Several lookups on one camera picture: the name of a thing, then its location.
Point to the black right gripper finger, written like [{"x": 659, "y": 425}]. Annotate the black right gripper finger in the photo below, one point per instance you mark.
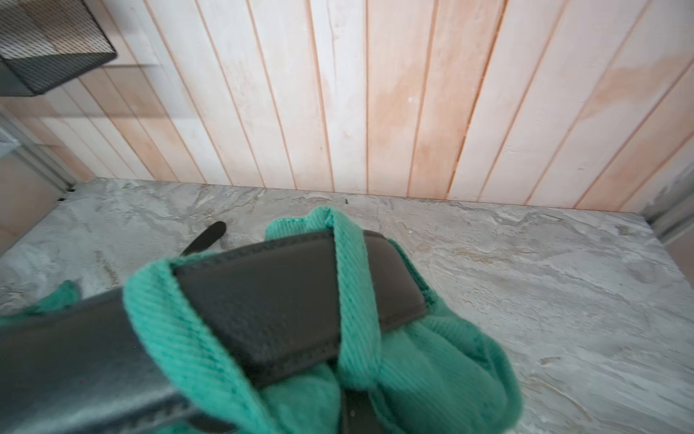
[{"x": 357, "y": 414}]

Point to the green trousers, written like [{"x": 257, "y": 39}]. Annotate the green trousers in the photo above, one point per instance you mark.
[{"x": 424, "y": 368}]

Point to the black leather belt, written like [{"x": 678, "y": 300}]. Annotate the black leather belt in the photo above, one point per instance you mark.
[{"x": 273, "y": 305}]

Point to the aluminium frame rail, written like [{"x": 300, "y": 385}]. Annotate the aluminium frame rail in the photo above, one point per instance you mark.
[{"x": 16, "y": 143}]

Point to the black wire mesh basket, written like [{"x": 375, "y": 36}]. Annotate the black wire mesh basket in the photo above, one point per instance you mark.
[{"x": 45, "y": 44}]

